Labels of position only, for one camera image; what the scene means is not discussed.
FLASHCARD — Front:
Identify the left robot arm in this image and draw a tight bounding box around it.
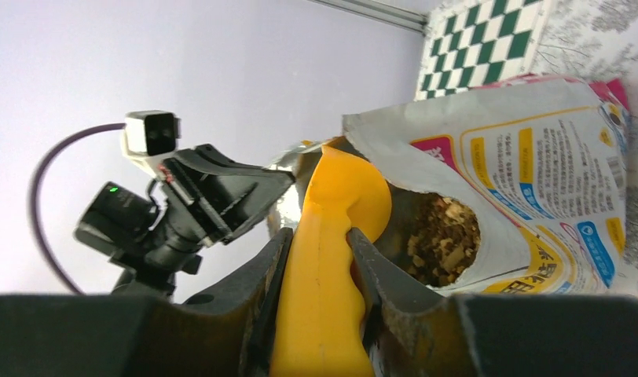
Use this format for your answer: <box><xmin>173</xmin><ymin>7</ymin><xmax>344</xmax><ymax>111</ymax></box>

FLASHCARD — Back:
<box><xmin>74</xmin><ymin>144</ymin><xmax>295</xmax><ymax>298</ymax></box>

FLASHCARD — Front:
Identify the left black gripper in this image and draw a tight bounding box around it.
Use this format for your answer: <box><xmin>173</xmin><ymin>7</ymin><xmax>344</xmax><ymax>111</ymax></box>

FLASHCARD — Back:
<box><xmin>150</xmin><ymin>144</ymin><xmax>295</xmax><ymax>255</ymax></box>

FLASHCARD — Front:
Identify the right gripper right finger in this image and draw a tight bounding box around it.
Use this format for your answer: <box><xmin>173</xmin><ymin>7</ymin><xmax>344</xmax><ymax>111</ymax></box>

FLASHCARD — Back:
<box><xmin>347</xmin><ymin>229</ymin><xmax>638</xmax><ymax>376</ymax></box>

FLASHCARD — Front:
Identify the cat food bag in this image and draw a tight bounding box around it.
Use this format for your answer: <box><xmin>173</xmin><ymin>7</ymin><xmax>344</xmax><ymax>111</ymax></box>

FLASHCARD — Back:
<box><xmin>269</xmin><ymin>75</ymin><xmax>633</xmax><ymax>298</ymax></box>

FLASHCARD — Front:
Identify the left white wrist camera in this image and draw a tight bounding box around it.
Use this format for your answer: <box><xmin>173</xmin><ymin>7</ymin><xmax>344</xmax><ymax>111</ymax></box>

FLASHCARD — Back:
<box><xmin>120</xmin><ymin>110</ymin><xmax>180</xmax><ymax>178</ymax></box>

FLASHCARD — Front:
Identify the green white chessboard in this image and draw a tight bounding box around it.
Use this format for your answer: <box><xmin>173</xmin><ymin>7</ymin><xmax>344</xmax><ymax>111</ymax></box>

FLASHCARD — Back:
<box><xmin>414</xmin><ymin>0</ymin><xmax>554</xmax><ymax>101</ymax></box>

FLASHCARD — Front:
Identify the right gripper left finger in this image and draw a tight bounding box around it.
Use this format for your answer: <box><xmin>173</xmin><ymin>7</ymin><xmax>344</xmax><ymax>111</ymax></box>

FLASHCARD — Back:
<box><xmin>0</xmin><ymin>228</ymin><xmax>293</xmax><ymax>376</ymax></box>

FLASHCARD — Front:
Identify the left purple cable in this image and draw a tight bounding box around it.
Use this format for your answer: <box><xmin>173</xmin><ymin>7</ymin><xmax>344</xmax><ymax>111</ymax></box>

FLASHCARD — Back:
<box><xmin>28</xmin><ymin>123</ymin><xmax>127</xmax><ymax>297</ymax></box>

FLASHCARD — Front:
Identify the floral tablecloth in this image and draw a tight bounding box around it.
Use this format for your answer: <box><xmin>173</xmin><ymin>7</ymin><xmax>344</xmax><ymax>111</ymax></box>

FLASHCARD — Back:
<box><xmin>532</xmin><ymin>0</ymin><xmax>638</xmax><ymax>298</ymax></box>

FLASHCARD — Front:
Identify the yellow plastic scoop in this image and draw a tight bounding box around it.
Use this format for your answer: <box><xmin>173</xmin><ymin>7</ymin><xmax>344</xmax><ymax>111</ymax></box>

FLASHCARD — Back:
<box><xmin>269</xmin><ymin>145</ymin><xmax>392</xmax><ymax>376</ymax></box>

